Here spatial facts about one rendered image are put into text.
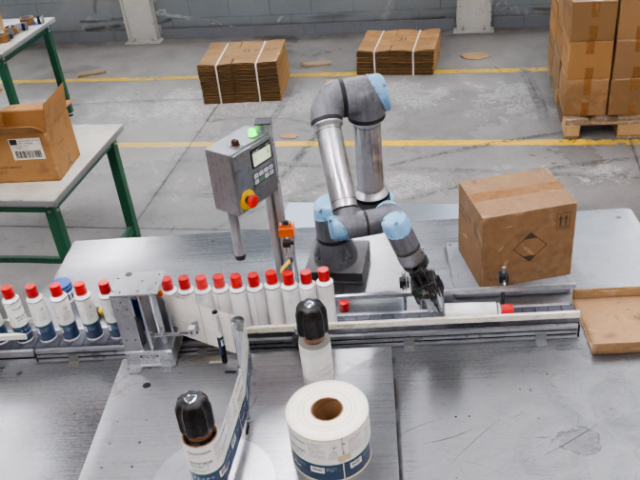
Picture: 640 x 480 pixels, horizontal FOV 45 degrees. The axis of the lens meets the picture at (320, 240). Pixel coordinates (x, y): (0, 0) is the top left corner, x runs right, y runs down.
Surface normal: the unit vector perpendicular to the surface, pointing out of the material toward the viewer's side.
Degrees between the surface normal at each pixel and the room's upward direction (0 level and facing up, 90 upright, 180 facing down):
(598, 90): 88
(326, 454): 90
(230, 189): 90
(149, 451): 0
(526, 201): 0
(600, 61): 90
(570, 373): 0
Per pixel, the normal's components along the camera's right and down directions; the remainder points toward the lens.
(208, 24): -0.18, 0.55
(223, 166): -0.60, 0.48
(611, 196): -0.09, -0.84
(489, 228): 0.15, 0.52
